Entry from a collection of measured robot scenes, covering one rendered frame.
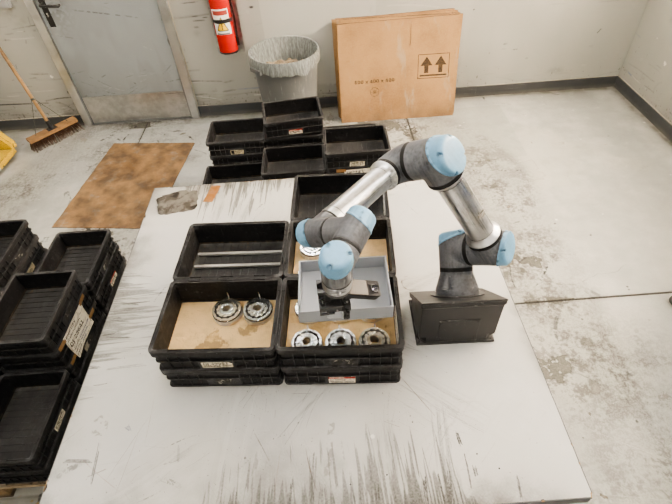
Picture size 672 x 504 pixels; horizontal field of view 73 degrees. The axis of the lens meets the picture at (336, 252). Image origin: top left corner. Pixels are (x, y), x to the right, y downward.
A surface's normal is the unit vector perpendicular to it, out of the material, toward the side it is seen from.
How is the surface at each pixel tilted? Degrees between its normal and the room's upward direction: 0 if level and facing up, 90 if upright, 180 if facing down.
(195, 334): 0
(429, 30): 81
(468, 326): 90
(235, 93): 90
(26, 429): 0
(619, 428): 0
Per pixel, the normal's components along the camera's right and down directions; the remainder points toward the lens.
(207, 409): -0.05, -0.69
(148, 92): 0.05, 0.71
